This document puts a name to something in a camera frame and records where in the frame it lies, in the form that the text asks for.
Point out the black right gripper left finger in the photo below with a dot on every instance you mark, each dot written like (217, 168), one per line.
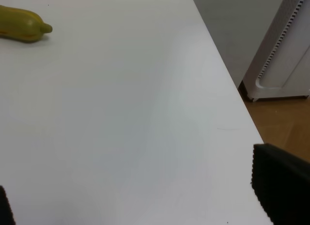
(6, 214)

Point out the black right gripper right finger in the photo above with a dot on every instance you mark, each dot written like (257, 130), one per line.
(281, 182)

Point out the toy corn cob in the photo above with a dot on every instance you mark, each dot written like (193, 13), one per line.
(22, 25)

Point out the white floor appliance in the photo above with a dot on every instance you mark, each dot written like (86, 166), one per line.
(281, 65)

